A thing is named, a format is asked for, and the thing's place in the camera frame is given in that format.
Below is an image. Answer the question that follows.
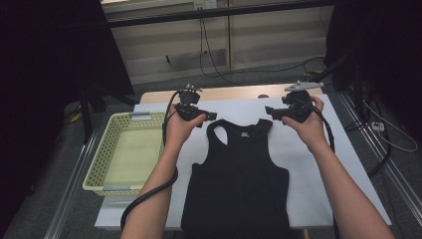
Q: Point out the black stand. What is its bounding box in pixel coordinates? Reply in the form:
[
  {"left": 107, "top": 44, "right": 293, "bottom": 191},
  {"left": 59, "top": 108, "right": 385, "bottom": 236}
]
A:
[
  {"left": 303, "top": 49, "right": 366, "bottom": 123},
  {"left": 79, "top": 83, "right": 140, "bottom": 143}
]

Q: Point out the thin white floor cable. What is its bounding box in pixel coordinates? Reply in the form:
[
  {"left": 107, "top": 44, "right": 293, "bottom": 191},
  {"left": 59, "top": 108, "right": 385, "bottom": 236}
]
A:
[{"left": 362, "top": 99, "right": 418, "bottom": 153}]

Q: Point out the thin black wall cable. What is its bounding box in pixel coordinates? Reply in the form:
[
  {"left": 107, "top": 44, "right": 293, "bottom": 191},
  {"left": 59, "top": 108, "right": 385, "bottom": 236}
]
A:
[
  {"left": 198, "top": 9, "right": 213, "bottom": 79},
  {"left": 201, "top": 9, "right": 326, "bottom": 86}
]

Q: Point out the metal floor rail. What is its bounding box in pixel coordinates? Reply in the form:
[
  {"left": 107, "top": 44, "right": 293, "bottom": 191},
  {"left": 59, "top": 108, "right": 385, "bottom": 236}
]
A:
[
  {"left": 43, "top": 130, "right": 101, "bottom": 239},
  {"left": 336, "top": 89, "right": 422, "bottom": 227}
]

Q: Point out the person's right hand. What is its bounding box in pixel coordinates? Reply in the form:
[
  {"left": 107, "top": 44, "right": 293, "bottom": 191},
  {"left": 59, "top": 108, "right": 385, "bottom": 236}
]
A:
[{"left": 282, "top": 95, "right": 327, "bottom": 153}]

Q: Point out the person's left hand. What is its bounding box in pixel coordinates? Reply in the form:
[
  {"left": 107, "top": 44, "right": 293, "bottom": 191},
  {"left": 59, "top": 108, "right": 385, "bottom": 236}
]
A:
[{"left": 164, "top": 103, "right": 207, "bottom": 152}]

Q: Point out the thick black floor cable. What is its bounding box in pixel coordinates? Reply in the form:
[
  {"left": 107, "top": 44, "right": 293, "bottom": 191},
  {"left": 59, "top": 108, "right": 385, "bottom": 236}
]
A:
[{"left": 344, "top": 83, "right": 392, "bottom": 178}]

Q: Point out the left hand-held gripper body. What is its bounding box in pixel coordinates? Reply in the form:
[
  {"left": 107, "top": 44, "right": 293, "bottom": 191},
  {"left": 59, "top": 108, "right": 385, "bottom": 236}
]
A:
[{"left": 174, "top": 84, "right": 208, "bottom": 122}]

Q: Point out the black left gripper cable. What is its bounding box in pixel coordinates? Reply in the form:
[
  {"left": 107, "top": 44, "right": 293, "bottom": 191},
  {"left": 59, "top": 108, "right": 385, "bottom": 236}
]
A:
[{"left": 119, "top": 90, "right": 182, "bottom": 232}]

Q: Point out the dark horizontal wall rail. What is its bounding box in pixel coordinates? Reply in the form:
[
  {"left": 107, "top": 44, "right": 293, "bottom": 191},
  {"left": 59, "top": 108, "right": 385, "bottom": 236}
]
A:
[{"left": 107, "top": 0, "right": 332, "bottom": 28}]

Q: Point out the black tank top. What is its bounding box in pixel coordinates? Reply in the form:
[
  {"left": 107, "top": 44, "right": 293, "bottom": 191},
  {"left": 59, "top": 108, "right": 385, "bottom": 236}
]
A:
[{"left": 180, "top": 118, "right": 293, "bottom": 239}]

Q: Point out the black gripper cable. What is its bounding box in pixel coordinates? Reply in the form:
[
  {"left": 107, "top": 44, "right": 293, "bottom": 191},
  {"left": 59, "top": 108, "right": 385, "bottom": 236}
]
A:
[
  {"left": 119, "top": 90, "right": 182, "bottom": 232},
  {"left": 310, "top": 104, "right": 336, "bottom": 153}
]

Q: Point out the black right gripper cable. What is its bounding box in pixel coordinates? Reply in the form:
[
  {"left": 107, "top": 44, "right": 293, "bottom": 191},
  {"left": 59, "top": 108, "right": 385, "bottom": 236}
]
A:
[{"left": 310, "top": 104, "right": 336, "bottom": 153}]

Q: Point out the pale yellow plastic basket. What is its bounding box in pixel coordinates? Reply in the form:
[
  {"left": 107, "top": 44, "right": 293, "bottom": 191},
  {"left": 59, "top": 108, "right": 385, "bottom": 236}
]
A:
[{"left": 82, "top": 111, "right": 170, "bottom": 197}]

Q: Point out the white table sheet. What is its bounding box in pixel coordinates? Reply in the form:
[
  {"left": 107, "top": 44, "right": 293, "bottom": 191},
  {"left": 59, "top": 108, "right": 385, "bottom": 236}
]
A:
[{"left": 94, "top": 94, "right": 392, "bottom": 231}]

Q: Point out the black curtain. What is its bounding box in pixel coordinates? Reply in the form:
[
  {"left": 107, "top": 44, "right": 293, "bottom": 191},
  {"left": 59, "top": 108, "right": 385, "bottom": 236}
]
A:
[
  {"left": 0, "top": 0, "right": 135, "bottom": 233},
  {"left": 322, "top": 0, "right": 422, "bottom": 140}
]

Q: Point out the white wall socket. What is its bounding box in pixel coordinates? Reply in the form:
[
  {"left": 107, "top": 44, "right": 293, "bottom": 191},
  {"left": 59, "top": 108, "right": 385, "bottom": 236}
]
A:
[{"left": 193, "top": 0, "right": 218, "bottom": 10}]

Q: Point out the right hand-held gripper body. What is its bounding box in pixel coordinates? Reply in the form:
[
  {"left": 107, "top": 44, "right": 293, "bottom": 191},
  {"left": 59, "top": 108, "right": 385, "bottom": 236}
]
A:
[{"left": 282, "top": 80, "right": 325, "bottom": 123}]

